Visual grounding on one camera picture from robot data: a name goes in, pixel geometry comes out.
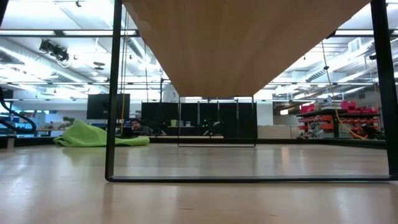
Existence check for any potted green plant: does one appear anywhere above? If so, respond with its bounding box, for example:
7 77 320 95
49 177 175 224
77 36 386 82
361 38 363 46
61 116 76 129

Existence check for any long yellow cable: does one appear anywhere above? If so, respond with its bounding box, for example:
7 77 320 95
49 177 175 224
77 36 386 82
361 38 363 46
320 39 368 141

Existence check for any wooden shelf black metal frame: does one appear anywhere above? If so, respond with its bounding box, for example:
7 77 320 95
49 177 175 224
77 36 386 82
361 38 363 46
104 0 398 183

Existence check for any black table edge rail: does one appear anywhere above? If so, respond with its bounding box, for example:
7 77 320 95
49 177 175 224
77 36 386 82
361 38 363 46
0 136 388 151

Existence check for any black monitor screen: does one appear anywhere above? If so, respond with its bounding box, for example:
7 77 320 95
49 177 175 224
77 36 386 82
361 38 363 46
86 93 131 120

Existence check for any white low cabinet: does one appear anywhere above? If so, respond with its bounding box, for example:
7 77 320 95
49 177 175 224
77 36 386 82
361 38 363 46
257 125 300 140

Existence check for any person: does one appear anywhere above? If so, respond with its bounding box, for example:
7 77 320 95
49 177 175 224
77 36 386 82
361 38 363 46
130 118 154 136

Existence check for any black partition wall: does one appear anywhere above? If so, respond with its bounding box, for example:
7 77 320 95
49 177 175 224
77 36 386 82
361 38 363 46
141 101 258 139

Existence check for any rack with red bins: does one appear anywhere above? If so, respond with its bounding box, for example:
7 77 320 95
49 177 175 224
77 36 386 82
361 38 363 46
296 100 381 140

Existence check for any black ceiling camera rig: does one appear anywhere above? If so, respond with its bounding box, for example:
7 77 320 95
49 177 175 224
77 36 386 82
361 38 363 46
39 39 70 62

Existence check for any background robot with green lights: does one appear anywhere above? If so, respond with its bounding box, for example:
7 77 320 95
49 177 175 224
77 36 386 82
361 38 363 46
198 118 224 136

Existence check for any green cloth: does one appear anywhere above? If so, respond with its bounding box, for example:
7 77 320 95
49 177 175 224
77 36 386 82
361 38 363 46
52 119 150 147

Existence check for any black cable loop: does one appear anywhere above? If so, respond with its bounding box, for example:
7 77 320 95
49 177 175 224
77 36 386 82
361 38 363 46
0 88 37 134

